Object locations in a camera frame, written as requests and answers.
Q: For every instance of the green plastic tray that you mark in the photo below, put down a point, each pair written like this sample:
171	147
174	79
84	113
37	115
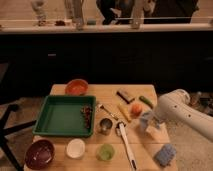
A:
61	115

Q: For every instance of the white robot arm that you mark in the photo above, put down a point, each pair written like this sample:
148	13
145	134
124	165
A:
175	105

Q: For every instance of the green pepper toy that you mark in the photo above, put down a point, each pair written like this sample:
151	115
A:
146	101

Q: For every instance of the white handled spatula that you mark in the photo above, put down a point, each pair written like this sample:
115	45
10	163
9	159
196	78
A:
121	127

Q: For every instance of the orange peach toy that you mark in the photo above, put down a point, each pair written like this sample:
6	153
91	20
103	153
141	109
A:
136	110

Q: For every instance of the dark brush block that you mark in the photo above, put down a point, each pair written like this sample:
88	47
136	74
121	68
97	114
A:
125	96

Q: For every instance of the orange bowl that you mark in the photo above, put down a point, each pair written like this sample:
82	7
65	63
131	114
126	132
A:
76	87

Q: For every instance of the red grapes toy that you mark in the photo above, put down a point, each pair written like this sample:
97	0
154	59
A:
87	112

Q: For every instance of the metal cup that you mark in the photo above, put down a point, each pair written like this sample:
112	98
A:
105	126

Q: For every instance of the green plastic cup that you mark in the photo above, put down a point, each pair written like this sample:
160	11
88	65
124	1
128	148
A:
105	152

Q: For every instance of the blue sponge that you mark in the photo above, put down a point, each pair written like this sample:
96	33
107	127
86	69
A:
165	155

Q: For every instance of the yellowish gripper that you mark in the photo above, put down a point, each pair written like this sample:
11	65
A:
155	123

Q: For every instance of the yellow corn toy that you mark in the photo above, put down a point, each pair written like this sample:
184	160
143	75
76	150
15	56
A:
125	112

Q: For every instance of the light blue towel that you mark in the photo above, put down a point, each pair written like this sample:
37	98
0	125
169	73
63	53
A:
144	125

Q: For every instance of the maroon bowl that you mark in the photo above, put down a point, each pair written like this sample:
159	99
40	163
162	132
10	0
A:
39	155

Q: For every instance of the white small bowl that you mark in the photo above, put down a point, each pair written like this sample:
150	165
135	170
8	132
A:
75	149

